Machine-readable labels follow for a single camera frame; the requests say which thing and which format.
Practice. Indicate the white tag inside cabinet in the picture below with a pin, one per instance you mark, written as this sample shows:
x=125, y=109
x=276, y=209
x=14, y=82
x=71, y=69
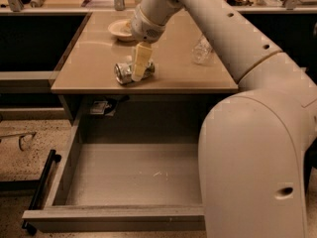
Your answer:
x=98, y=107

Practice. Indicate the white paper bowl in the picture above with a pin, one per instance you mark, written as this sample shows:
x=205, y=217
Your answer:
x=116, y=30

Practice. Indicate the open grey top drawer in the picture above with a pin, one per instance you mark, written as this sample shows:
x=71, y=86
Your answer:
x=134, y=171

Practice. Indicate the metal wire floor stand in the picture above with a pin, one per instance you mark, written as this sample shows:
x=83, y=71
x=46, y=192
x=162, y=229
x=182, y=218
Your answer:
x=24, y=139

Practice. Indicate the crushed green 7up can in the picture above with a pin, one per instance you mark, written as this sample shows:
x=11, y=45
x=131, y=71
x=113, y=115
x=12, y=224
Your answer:
x=123, y=72

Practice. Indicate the clear plastic water bottle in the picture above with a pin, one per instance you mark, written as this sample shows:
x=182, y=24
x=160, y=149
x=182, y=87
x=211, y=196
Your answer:
x=201, y=51

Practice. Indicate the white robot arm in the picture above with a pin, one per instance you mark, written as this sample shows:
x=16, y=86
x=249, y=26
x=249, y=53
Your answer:
x=252, y=144

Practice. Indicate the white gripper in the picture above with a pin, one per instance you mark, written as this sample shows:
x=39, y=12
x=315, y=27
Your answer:
x=144, y=29

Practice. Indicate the grey cabinet with tan top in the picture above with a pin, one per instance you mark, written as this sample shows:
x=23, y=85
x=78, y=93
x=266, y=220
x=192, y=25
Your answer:
x=98, y=64

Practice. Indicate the black drawer handle bar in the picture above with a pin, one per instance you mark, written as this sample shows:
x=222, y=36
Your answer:
x=52, y=157

